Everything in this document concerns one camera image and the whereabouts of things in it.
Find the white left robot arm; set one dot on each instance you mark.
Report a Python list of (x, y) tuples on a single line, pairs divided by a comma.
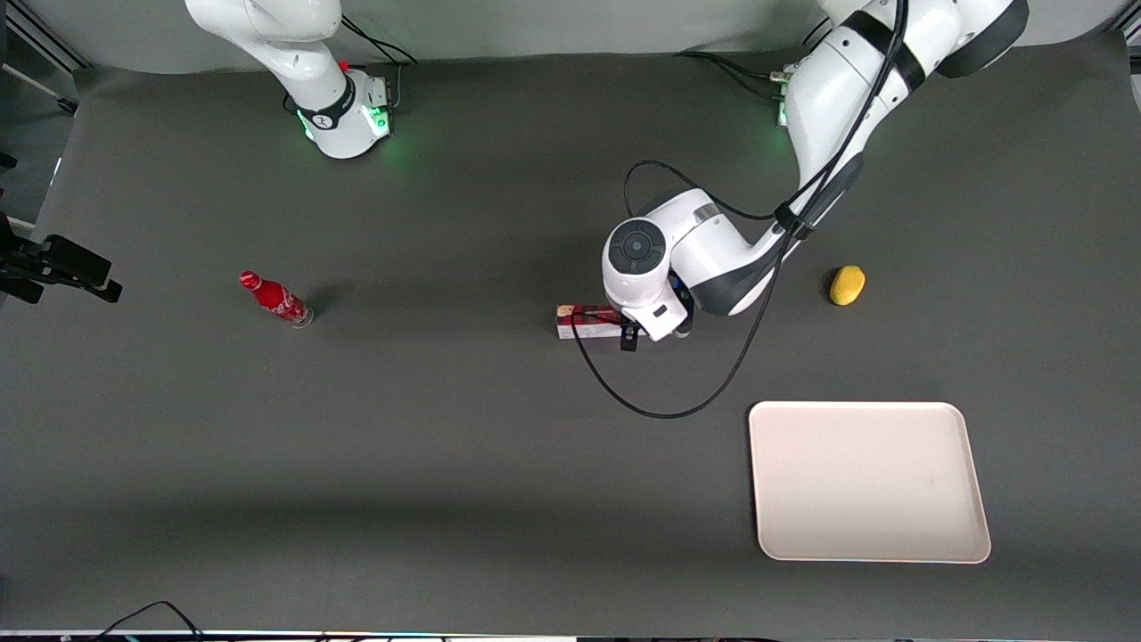
[(829, 98)]

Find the thin metal rod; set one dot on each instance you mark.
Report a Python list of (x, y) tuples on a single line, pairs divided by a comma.
[(36, 86)]

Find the aluminium frame rail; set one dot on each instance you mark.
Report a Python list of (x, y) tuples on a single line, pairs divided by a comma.
[(1125, 34), (49, 36)]

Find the cream plastic tray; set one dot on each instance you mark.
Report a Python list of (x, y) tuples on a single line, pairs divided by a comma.
[(865, 481)]

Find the red cookie box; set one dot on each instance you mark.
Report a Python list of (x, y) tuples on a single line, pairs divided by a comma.
[(584, 323)]

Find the red cola bottle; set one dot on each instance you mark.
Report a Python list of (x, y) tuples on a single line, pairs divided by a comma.
[(276, 299)]

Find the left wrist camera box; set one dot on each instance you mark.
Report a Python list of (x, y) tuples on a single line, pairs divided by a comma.
[(684, 310)]

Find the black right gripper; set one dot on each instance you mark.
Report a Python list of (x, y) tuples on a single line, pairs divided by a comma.
[(10, 258)]

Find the yellow lemon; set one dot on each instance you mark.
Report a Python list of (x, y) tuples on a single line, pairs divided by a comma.
[(847, 285)]

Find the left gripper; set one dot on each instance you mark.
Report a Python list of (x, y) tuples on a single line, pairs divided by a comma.
[(628, 342)]

